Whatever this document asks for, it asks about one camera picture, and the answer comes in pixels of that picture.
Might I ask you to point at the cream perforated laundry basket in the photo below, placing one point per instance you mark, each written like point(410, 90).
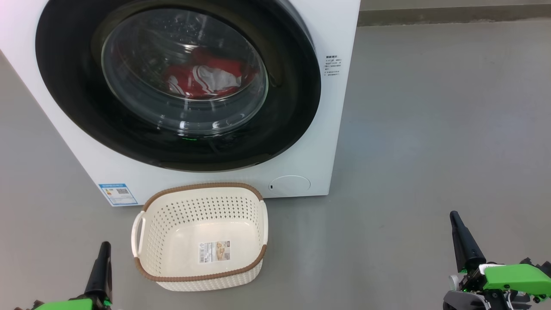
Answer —
point(172, 224)

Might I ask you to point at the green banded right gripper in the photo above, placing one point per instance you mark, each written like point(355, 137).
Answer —
point(512, 277)

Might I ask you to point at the white front-load washing machine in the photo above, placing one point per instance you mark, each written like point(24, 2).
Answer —
point(335, 129)

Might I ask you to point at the red white striped jersey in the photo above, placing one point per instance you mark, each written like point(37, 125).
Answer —
point(185, 82)

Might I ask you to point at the stainless steel washing machine drum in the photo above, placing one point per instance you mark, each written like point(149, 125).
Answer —
point(150, 51)

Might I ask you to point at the blue energy label sticker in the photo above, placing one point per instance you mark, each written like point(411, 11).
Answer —
point(117, 194)

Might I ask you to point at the paper basket product label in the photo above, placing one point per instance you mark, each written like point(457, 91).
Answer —
point(214, 252)

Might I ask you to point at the round white filter cover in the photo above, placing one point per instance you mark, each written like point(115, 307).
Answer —
point(290, 185)

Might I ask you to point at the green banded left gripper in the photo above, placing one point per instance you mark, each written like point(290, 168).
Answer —
point(64, 305)

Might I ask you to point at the black text notice sticker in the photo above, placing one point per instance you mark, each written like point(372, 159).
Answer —
point(333, 64)

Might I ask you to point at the black round glass washer door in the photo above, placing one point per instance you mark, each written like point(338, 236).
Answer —
point(64, 86)

